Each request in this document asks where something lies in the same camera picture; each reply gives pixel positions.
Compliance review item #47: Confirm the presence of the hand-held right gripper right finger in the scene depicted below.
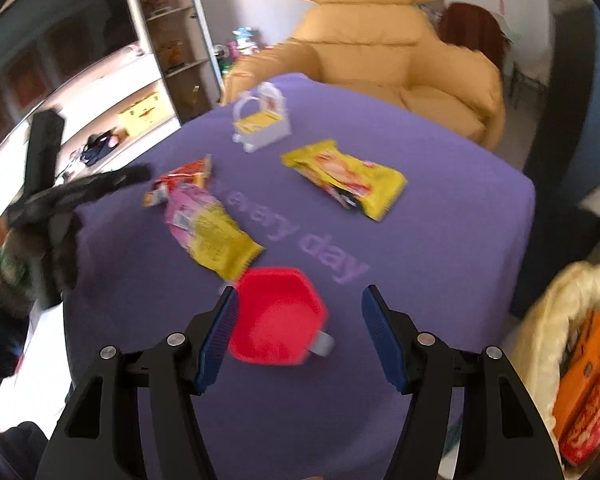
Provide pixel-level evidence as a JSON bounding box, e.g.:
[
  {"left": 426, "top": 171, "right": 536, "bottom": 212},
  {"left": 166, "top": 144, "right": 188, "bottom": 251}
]
[{"left": 361, "top": 284, "right": 566, "bottom": 480}]

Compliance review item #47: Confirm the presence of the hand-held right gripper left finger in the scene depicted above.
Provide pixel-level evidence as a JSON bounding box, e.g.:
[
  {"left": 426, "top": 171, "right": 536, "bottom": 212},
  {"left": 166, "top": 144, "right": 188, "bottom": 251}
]
[{"left": 35, "top": 285, "right": 241, "bottom": 480}]

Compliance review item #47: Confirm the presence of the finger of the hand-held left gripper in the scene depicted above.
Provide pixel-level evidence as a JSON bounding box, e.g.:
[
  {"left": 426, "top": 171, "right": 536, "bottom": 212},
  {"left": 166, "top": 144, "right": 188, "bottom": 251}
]
[{"left": 75, "top": 165, "right": 152, "bottom": 202}]

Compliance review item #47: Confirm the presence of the red hexagonal cup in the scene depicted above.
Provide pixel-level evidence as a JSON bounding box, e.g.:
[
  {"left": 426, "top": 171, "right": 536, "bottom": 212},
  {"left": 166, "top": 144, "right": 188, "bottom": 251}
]
[{"left": 228, "top": 267, "right": 336, "bottom": 366}]

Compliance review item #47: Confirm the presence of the yellow-lined trash bin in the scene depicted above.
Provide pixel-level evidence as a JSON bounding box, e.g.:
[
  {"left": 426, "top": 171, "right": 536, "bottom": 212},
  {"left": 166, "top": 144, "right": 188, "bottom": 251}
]
[{"left": 510, "top": 261, "right": 600, "bottom": 471}]

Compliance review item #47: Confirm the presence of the dark bag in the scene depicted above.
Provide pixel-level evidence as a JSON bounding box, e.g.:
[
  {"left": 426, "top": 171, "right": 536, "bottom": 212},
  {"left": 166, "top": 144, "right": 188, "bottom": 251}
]
[{"left": 80, "top": 130, "right": 122, "bottom": 166}]

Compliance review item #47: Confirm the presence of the red orange snack packet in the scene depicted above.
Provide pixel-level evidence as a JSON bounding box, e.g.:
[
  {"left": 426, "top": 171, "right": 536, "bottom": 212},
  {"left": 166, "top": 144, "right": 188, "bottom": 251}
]
[{"left": 142, "top": 156, "right": 213, "bottom": 208}]

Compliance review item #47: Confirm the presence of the yellow box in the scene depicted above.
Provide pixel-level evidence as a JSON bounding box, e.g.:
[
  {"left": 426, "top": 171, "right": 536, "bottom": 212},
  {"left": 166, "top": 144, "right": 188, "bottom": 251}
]
[{"left": 116, "top": 91, "right": 162, "bottom": 137}]

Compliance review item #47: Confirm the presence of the purple tablecloth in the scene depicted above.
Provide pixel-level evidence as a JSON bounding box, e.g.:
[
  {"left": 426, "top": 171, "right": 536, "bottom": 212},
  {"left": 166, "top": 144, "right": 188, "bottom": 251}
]
[{"left": 62, "top": 72, "right": 538, "bottom": 480}]

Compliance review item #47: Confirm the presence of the white shelf unit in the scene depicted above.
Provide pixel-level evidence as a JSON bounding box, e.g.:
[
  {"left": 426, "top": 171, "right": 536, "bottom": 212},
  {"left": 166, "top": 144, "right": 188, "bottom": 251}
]
[{"left": 0, "top": 0, "right": 221, "bottom": 246}]

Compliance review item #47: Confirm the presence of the pink and yellow snack packet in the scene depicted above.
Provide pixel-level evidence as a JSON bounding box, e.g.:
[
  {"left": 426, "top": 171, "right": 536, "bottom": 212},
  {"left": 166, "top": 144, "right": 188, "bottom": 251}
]
[{"left": 164, "top": 182, "right": 266, "bottom": 282}]

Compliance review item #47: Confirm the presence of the white toy basket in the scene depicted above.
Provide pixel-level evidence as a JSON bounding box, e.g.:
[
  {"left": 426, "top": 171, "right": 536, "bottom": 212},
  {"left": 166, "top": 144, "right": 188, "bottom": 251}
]
[{"left": 231, "top": 81, "right": 292, "bottom": 154}]

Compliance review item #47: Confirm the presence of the orange box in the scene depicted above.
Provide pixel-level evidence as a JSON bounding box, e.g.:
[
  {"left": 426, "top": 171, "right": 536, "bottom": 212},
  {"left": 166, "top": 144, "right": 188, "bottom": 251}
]
[{"left": 551, "top": 310, "right": 600, "bottom": 441}]

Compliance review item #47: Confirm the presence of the red printed packet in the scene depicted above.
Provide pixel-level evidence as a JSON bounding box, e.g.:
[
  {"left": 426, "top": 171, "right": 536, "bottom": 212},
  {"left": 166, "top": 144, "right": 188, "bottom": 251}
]
[{"left": 559, "top": 372, "right": 600, "bottom": 467}]

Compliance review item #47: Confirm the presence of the yellow leather armchair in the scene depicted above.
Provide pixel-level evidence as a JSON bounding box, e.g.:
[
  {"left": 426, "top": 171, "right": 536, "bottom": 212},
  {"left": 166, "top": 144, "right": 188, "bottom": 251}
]
[{"left": 220, "top": 0, "right": 506, "bottom": 151}]

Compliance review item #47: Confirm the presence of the dark red chair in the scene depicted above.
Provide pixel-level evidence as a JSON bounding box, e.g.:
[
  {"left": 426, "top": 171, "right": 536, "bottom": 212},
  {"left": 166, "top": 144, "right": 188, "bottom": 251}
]
[{"left": 437, "top": 2, "right": 512, "bottom": 83}]

